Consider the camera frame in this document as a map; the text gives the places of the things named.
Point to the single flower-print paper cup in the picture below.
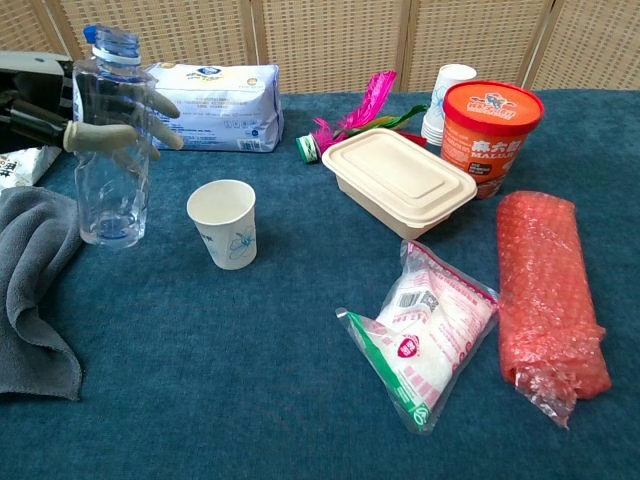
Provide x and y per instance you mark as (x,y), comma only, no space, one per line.
(225,230)

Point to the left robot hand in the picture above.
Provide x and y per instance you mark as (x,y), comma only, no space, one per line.
(30,115)

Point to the pink feather shuttlecock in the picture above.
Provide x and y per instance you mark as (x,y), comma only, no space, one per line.
(370,105)

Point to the blue felt table cover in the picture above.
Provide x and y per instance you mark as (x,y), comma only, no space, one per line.
(200,375)

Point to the grey towel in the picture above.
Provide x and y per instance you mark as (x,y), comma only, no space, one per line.
(35,280)

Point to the stack of paper cups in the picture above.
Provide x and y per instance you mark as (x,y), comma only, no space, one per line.
(450,82)

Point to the red bubble wrap roll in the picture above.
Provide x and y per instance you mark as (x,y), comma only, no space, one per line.
(545,290)

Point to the white snack bag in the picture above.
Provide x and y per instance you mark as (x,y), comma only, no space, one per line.
(25,162)

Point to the clear plastic bottle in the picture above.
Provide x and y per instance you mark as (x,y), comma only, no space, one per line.
(115,200)

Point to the white blue tissue pack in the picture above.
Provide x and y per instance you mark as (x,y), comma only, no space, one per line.
(225,105)

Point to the clear zip bag of sugar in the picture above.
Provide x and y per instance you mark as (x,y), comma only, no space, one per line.
(430,340)

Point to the woven bamboo folding screen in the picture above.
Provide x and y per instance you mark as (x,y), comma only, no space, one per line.
(330,40)

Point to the beige lidded lunch box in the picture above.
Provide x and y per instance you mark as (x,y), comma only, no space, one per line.
(395,175)

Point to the orange instant noodle tub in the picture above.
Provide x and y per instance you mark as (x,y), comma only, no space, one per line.
(485,140)

